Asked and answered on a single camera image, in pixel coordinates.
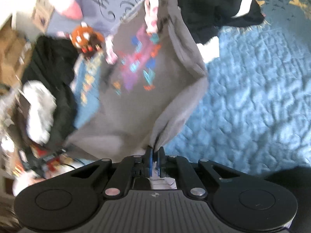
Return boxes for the red panda plush toy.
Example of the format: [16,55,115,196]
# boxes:
[70,22,104,59]

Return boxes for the blue quilted bedspread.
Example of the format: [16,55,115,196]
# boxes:
[70,0,311,175]

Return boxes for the grey floral sweatshirt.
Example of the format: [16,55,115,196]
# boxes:
[65,0,208,162]

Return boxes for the cardboard boxes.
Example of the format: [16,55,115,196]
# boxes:
[1,0,54,96]

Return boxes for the black garment pile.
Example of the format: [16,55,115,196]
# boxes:
[21,35,79,150]

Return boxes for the lavender script pillow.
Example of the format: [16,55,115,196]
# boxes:
[47,0,142,36]

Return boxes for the black white garment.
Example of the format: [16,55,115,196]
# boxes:
[178,0,264,64]

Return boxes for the pink white plush ear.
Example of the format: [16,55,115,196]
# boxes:
[48,0,83,21]

